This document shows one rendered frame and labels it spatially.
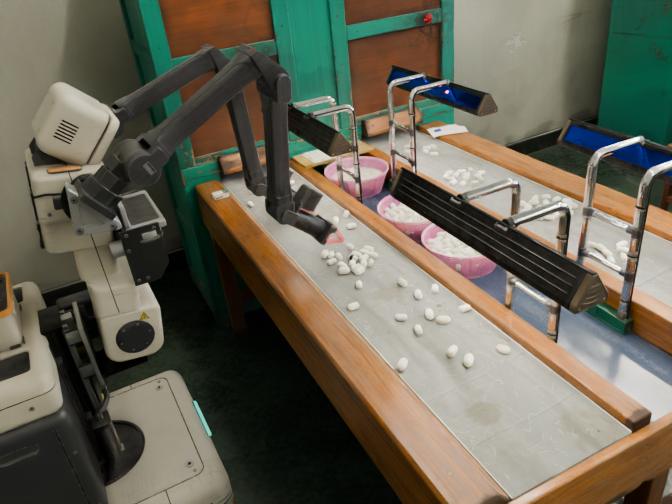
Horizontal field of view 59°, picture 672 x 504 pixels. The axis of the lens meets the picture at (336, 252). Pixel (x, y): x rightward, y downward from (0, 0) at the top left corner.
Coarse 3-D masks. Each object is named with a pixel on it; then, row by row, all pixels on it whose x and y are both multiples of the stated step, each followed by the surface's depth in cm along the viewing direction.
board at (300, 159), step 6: (360, 144) 264; (366, 144) 263; (360, 150) 257; (366, 150) 257; (372, 150) 259; (294, 156) 259; (300, 156) 258; (342, 156) 253; (348, 156) 255; (300, 162) 252; (306, 162) 251; (312, 162) 251; (324, 162) 251; (306, 168) 248
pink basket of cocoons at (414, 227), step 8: (384, 200) 214; (384, 208) 214; (384, 216) 202; (392, 224) 201; (400, 224) 198; (408, 224) 196; (416, 224) 196; (424, 224) 196; (416, 232) 199; (416, 240) 202
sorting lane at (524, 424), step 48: (240, 192) 240; (288, 240) 200; (384, 240) 193; (336, 288) 171; (384, 288) 169; (384, 336) 150; (432, 336) 148; (480, 336) 146; (432, 384) 133; (480, 384) 132; (528, 384) 130; (480, 432) 120; (528, 432) 119; (576, 432) 118; (624, 432) 116; (528, 480) 109
